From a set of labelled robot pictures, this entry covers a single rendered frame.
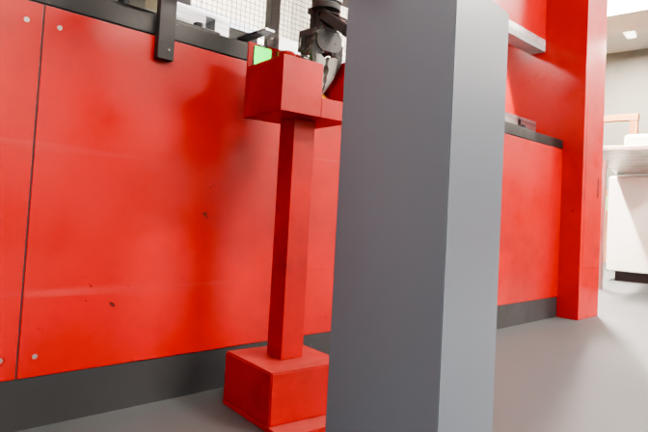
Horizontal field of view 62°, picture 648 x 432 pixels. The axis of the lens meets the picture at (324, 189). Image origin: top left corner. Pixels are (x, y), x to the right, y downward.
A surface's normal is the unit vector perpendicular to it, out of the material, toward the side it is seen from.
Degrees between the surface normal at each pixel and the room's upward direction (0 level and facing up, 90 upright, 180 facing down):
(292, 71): 90
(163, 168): 90
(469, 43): 90
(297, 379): 90
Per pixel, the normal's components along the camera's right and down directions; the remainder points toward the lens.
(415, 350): -0.63, -0.07
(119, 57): 0.69, 0.00
